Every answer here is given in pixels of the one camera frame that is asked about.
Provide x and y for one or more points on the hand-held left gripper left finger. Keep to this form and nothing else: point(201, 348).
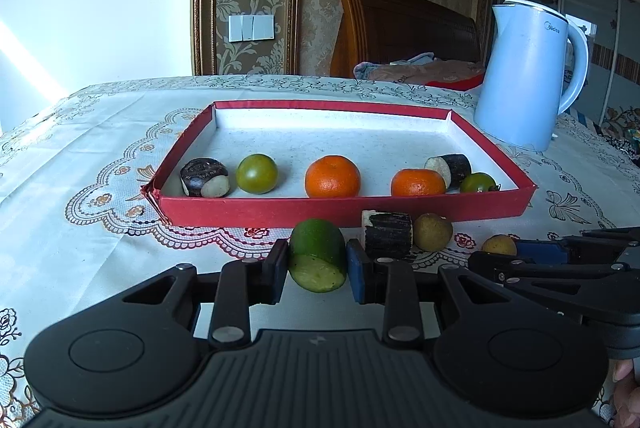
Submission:
point(280, 269)

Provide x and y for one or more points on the brown longan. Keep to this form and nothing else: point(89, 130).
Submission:
point(432, 232)
point(499, 245)

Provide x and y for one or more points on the small green tomato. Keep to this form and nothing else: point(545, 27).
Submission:
point(478, 183)

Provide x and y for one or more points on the wooden bed headboard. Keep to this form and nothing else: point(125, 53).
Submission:
point(400, 28)

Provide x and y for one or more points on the red cloth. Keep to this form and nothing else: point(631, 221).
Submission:
point(465, 83)

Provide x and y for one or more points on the floral patterned bedding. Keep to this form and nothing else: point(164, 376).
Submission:
point(622, 128)

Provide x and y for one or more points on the white wall light switch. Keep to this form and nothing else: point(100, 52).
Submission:
point(251, 28)

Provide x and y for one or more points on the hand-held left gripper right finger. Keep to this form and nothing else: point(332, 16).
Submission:
point(356, 274)

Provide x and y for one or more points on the light blue electric kettle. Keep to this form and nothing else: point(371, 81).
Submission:
point(520, 83)

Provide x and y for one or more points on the pink patterned blanket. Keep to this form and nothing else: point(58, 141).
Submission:
point(425, 69)

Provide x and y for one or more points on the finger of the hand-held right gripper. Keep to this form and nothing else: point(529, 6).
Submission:
point(540, 251)
point(550, 270)

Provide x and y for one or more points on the red cardboard box tray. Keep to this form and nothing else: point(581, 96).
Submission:
point(350, 133)

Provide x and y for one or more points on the person's right hand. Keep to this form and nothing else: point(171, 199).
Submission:
point(627, 393)

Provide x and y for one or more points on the small orange tangerine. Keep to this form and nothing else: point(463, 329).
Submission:
point(418, 183)

